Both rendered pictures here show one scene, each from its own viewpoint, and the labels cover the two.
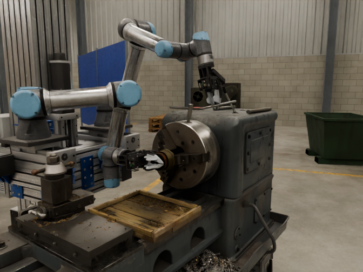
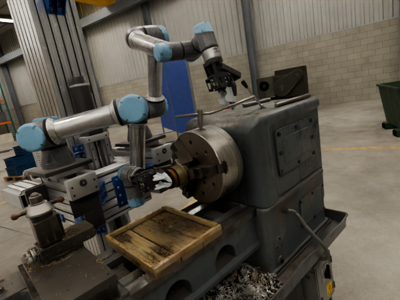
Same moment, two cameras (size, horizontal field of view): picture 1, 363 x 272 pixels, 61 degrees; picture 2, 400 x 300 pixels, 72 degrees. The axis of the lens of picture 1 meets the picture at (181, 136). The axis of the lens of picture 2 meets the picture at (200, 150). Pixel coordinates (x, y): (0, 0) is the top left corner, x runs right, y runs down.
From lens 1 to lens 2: 0.41 m
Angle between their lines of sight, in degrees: 14
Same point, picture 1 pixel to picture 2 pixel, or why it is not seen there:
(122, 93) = (124, 110)
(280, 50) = (344, 23)
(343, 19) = not seen: outside the picture
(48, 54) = (67, 80)
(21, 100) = (25, 134)
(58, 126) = (88, 149)
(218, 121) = (237, 122)
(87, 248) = not seen: outside the picture
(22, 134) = (44, 164)
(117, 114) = (133, 130)
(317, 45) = (388, 8)
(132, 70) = (153, 80)
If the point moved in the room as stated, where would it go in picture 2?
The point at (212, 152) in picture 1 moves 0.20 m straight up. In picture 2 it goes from (229, 161) to (221, 109)
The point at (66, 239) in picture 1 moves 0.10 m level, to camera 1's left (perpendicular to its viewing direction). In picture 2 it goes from (41, 292) to (9, 292)
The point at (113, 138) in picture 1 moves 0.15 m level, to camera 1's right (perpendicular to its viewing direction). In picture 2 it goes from (134, 156) to (163, 152)
